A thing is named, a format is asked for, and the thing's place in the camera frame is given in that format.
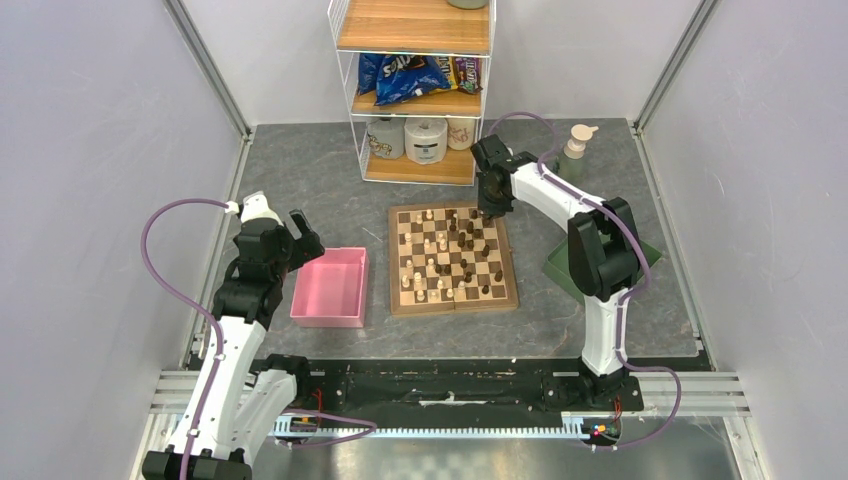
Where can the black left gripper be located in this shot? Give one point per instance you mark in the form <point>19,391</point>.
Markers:
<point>308,242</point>

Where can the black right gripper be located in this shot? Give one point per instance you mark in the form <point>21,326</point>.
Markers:
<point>488,208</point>

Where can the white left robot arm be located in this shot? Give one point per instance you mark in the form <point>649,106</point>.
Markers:
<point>224,426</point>

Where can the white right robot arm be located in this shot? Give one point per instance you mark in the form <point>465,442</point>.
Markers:
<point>605,257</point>

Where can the wooden chess board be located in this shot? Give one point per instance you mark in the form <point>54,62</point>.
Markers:
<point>448,258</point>

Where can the pink printed cup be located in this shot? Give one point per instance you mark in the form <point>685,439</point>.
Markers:
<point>461,132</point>

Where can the pink plastic bin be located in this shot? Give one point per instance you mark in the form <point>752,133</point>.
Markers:
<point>331,291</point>

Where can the white toilet paper roll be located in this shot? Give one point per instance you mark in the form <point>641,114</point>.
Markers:
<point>425,139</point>

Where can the green soap pump bottle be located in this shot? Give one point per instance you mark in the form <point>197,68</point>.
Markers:
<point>571,165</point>

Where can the dark candy bag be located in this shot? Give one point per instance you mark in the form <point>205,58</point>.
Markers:
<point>467,74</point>

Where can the white patterned mug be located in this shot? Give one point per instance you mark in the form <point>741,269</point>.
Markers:
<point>386,137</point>

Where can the green plastic bin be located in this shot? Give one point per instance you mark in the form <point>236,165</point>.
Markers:
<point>556,268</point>

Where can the blue chips bag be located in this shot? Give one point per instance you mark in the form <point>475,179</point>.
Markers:
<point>398,78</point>

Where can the white wire wooden shelf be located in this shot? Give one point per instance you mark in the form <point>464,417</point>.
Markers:
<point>443,29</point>

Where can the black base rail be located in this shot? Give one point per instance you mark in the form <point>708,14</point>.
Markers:
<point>462,393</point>

